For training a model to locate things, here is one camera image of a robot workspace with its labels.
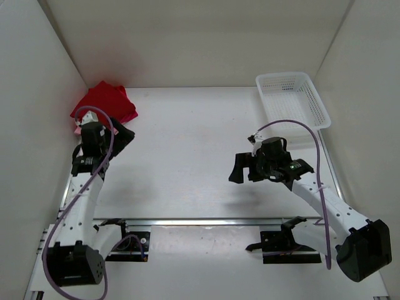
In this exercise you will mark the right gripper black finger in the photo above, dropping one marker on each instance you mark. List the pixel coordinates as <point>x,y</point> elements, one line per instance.
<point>253,175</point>
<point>241,161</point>

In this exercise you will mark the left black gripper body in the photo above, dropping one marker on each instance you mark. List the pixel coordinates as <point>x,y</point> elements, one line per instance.
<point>107,142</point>

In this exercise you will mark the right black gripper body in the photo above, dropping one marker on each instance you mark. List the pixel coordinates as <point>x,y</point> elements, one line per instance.
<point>267,166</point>

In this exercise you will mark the dark red t shirt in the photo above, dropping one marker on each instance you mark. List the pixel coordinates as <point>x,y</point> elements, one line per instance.
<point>113,100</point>

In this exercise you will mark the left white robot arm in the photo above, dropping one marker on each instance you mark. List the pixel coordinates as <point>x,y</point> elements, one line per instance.
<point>75,251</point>

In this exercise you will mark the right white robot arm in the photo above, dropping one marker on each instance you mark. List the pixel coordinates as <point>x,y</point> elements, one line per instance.
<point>359,245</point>

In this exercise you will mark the light pink folded t shirt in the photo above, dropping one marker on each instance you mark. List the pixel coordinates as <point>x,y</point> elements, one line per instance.
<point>77,130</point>

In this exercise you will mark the magenta folded t shirt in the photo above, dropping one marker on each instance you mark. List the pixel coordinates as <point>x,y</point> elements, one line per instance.
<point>128,117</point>

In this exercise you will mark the white plastic mesh basket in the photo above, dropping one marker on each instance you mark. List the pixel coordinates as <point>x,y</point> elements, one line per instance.
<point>292,95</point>

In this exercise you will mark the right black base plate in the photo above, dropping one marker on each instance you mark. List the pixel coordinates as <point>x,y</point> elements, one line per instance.
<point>278,245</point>

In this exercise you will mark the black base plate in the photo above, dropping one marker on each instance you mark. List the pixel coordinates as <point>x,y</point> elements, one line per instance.
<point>278,245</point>
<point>133,245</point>

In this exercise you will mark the aluminium rail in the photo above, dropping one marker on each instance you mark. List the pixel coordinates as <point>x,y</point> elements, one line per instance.
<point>266,221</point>

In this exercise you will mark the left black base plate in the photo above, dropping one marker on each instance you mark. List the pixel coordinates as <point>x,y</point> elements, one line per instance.
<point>133,245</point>

